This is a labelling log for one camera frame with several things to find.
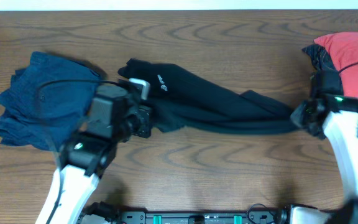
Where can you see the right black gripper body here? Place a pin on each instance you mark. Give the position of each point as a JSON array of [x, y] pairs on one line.
[[301, 116]]

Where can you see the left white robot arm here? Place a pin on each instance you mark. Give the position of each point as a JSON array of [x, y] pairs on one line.
[[116, 113]]

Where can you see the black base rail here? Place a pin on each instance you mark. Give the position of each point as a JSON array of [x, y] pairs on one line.
[[104, 213]]

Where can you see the folded navy blue shorts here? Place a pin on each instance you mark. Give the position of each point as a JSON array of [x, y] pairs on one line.
[[46, 101]]

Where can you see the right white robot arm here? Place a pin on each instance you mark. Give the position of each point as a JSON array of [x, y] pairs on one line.
[[329, 114]]

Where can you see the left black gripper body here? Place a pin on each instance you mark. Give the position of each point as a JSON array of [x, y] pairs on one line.
[[137, 126]]

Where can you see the black t-shirt with logo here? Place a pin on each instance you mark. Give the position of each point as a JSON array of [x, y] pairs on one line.
[[179, 98]]

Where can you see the black patterned garment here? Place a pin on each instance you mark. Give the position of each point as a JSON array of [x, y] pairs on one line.
[[320, 59]]

